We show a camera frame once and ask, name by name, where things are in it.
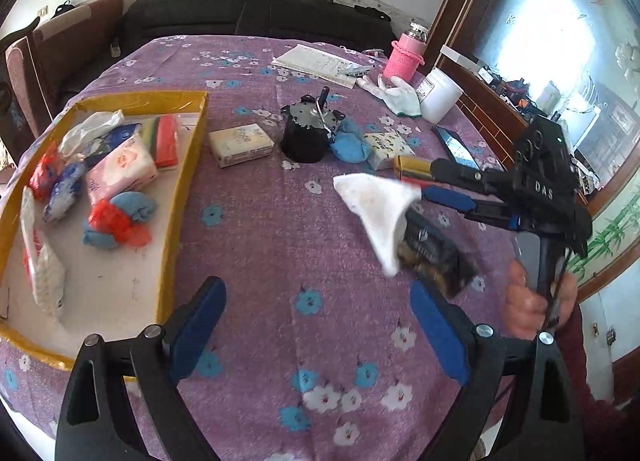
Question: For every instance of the person's right forearm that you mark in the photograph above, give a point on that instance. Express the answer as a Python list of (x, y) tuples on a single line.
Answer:
[(590, 366)]

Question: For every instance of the dark snack packet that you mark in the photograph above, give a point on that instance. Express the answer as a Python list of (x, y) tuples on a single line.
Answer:
[(435, 253)]

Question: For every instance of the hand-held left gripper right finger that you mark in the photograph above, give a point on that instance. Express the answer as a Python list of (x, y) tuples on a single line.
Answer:
[(440, 331)]

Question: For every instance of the pink tissue pack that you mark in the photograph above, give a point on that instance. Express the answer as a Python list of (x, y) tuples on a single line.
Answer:
[(120, 171)]

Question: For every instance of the yellow packet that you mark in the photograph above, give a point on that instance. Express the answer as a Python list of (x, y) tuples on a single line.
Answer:
[(412, 168)]

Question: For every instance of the white pen box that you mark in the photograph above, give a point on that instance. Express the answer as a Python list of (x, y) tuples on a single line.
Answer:
[(355, 70)]

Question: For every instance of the blue floral wet wipe pack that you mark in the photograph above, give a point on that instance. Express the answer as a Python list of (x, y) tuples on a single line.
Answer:
[(117, 136)]

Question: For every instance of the beige facial tissue pack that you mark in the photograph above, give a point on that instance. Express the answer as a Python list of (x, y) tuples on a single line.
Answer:
[(240, 145)]

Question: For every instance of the brown armchair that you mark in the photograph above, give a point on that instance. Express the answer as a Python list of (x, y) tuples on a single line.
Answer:
[(60, 56)]

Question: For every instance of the pink knit-sleeved bottle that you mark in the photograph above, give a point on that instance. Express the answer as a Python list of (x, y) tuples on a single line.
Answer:
[(406, 53)]

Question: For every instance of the yellow taped cardboard box tray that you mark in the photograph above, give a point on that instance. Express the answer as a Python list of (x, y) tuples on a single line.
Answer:
[(125, 246)]

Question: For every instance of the wooden glass cabinet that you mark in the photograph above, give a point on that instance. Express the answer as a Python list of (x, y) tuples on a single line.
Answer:
[(540, 31)]

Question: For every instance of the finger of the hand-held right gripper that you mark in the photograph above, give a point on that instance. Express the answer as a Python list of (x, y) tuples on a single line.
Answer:
[(470, 173), (450, 200)]

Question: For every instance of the person's right hand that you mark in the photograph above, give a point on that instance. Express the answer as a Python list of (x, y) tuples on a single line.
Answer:
[(522, 303)]

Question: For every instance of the red plastic bag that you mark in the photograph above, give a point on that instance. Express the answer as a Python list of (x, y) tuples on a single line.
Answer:
[(47, 171)]

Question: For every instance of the black sofa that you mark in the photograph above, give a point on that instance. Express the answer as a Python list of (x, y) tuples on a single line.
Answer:
[(240, 16)]

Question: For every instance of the small floral tissue pack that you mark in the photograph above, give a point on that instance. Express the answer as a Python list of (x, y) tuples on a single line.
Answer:
[(390, 148)]

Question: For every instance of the rainbow striped pack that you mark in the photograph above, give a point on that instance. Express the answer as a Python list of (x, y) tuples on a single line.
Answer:
[(165, 141)]

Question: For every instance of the black bag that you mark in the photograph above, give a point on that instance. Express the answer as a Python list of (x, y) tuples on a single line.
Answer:
[(372, 12)]

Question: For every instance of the blue tissue roll pack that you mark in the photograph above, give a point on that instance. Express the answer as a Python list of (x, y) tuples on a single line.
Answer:
[(65, 191)]

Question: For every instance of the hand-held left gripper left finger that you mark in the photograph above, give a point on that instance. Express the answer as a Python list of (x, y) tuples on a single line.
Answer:
[(196, 326)]

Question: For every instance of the blue cloth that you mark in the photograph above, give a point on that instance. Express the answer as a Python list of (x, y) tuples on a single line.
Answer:
[(350, 146), (135, 206)]

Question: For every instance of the red mesh bag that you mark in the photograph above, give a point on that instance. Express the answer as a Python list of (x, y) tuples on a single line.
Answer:
[(112, 221)]

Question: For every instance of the stained white cloth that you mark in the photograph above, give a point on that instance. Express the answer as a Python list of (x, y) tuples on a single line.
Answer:
[(377, 213)]

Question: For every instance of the purple floral tablecloth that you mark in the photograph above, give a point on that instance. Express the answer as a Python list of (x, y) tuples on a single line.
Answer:
[(280, 241)]

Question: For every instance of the white work glove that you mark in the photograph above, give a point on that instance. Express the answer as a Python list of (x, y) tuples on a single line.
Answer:
[(400, 96)]

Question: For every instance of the black smartphone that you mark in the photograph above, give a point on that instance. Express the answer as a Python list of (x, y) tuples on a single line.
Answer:
[(455, 143)]

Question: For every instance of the printed paper sheets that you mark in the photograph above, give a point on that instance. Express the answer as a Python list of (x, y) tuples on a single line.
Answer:
[(315, 61)]

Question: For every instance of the white wet wipe pack red label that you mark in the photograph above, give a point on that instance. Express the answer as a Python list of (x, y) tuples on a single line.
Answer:
[(42, 261)]

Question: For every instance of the white plastic jar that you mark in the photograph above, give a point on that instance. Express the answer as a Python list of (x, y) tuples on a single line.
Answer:
[(440, 93)]

